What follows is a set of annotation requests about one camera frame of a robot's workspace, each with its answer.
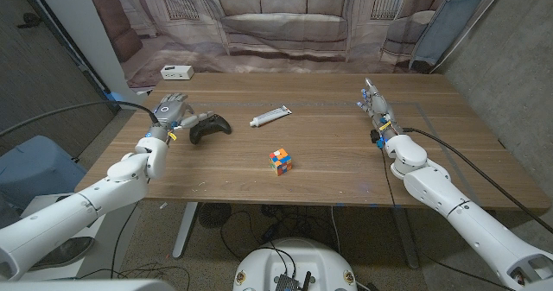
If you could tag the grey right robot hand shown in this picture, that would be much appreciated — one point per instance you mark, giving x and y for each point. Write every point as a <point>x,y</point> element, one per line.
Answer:
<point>382,109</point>

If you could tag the black game controller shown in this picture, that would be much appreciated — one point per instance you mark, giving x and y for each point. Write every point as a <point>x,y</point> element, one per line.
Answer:
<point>214,128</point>

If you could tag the white power outlet box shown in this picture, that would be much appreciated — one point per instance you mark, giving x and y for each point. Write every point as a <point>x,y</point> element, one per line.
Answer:
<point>177,72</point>

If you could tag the grey table leg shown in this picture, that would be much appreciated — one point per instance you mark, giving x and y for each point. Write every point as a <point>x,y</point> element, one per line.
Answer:
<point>406,239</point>

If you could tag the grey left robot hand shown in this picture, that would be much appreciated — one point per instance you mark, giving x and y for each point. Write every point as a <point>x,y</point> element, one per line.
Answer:
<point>170,111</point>

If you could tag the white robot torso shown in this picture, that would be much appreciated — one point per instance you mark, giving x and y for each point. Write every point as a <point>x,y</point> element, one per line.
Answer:
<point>298,261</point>

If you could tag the blue plastic chair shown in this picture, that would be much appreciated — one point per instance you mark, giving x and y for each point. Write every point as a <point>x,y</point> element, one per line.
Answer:
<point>34,166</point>

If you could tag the printed sofa room backdrop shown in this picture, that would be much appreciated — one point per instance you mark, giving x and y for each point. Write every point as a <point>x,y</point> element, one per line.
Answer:
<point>285,23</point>

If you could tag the white pillar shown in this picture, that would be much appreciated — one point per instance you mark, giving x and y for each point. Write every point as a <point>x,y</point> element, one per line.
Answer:
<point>78,23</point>

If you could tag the white squeeze tube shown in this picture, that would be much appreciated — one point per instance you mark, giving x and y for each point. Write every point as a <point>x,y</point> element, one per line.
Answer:
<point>270,116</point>

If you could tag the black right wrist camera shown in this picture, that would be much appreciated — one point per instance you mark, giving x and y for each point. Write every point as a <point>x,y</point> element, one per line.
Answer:
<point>374,136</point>

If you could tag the black floor fan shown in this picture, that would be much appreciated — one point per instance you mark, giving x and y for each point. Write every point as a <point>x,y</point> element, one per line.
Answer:
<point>214,214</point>

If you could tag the multicoloured puzzle cube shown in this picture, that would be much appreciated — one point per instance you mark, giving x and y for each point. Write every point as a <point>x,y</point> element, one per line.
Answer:
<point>281,161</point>

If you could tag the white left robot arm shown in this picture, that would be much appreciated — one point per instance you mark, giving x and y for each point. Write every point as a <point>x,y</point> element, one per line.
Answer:
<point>65,222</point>

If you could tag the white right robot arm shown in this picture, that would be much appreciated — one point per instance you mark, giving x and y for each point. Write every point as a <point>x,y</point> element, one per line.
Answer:
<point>466,217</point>

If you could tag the black torso antenna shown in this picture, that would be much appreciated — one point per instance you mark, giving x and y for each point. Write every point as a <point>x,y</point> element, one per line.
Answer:
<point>306,281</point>

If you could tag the white table leg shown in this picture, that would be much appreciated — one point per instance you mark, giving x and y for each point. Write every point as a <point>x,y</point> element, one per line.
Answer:
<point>186,230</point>

